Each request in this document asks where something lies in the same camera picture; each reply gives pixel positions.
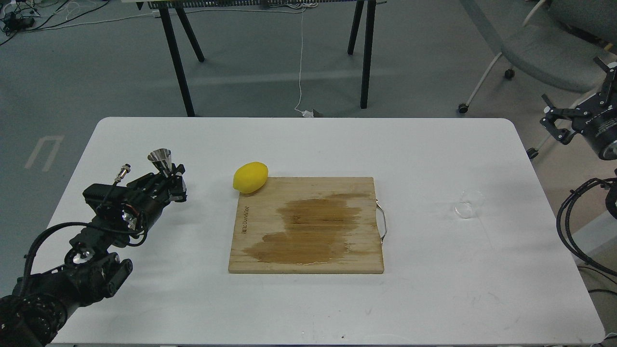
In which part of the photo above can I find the clear glass cup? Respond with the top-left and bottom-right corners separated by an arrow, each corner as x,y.
454,189 -> 485,219

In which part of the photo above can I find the grey office chair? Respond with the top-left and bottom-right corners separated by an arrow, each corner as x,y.
475,0 -> 616,145

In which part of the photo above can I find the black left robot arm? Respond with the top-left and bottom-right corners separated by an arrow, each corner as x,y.
1,160 -> 187,347

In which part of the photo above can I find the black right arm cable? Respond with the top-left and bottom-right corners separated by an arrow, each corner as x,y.
556,177 -> 617,279

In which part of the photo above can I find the floor cables and adapter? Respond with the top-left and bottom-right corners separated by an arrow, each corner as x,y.
0,0 -> 160,46

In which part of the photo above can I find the steel jigger measuring cup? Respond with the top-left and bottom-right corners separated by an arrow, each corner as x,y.
147,148 -> 173,178

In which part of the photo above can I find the yellow lemon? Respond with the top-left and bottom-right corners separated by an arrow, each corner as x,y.
233,161 -> 268,194

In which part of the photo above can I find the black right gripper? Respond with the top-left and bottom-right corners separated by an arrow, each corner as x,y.
539,56 -> 617,161

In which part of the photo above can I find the white hanging cable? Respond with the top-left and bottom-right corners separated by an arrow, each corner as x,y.
295,9 -> 314,118

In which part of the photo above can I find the wooden cutting board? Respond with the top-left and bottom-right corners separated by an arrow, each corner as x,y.
228,176 -> 384,274

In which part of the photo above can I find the black-legged background table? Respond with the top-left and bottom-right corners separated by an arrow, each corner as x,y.
135,0 -> 387,118

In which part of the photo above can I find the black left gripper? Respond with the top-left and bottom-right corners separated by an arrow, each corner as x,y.
83,164 -> 187,231

